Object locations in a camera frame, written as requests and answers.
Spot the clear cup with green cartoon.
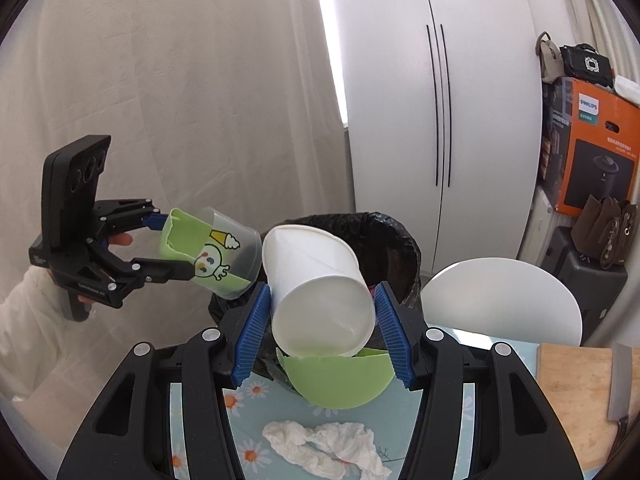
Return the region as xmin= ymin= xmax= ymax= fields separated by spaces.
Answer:
xmin=159 ymin=206 xmax=263 ymax=302

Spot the wooden cutting board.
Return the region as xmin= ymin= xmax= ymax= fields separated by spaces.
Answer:
xmin=536 ymin=342 xmax=633 ymax=461

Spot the black handbag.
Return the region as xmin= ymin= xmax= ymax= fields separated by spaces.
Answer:
xmin=559 ymin=44 xmax=615 ymax=92

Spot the blue daisy tablecloth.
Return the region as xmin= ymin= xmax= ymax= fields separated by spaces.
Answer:
xmin=167 ymin=325 xmax=541 ymax=480

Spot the orange appliance box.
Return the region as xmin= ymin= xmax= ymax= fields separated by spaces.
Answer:
xmin=539 ymin=76 xmax=640 ymax=216

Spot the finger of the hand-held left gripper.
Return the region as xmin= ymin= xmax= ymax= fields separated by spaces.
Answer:
xmin=87 ymin=242 xmax=196 ymax=310
xmin=92 ymin=197 xmax=168 ymax=241

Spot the white pouch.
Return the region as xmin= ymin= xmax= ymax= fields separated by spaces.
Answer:
xmin=612 ymin=74 xmax=640 ymax=103

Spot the light green plastic plate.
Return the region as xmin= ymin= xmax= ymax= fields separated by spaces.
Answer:
xmin=276 ymin=347 xmax=392 ymax=409

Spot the white paper cup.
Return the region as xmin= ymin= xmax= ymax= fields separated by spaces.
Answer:
xmin=262 ymin=224 xmax=376 ymax=358

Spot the white curtain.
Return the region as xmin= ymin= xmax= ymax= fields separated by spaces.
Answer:
xmin=565 ymin=0 xmax=640 ymax=86

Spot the cleaver knife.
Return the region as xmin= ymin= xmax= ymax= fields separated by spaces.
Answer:
xmin=605 ymin=342 xmax=636 ymax=461

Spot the white chair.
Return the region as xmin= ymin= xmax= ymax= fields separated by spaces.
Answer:
xmin=422 ymin=257 xmax=583 ymax=347

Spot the brown handbag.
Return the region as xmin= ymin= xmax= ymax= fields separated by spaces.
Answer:
xmin=570 ymin=195 xmax=640 ymax=272

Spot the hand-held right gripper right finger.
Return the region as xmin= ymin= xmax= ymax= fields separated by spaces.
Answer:
xmin=374 ymin=282 xmax=586 ymax=480

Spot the beige bag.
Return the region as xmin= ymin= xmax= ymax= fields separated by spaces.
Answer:
xmin=535 ymin=31 xmax=563 ymax=85

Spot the long crumpled white tissue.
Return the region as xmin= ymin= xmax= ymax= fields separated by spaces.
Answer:
xmin=261 ymin=420 xmax=393 ymax=480

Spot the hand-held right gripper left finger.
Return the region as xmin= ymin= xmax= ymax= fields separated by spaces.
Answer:
xmin=56 ymin=282 xmax=273 ymax=480

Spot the dark storage box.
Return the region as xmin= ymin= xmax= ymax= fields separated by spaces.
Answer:
xmin=547 ymin=225 xmax=628 ymax=341

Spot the white cabinet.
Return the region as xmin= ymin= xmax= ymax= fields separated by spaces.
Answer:
xmin=312 ymin=0 xmax=551 ymax=281

